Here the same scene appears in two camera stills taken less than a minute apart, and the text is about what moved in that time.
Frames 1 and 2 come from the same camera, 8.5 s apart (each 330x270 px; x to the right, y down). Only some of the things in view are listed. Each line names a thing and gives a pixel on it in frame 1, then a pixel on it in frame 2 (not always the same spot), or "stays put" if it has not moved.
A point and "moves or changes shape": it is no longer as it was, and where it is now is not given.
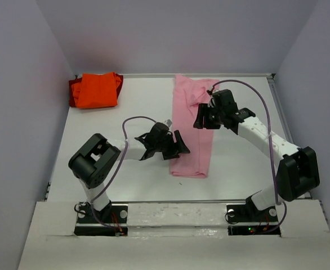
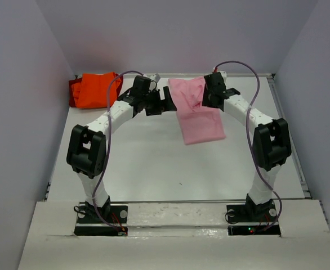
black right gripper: [203, 110] -> [206, 102]
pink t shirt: [188, 93] moves or changes shape
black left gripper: [174, 148] -> [168, 105]
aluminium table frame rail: [281, 103] stays put
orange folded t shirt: [96, 90] stays put
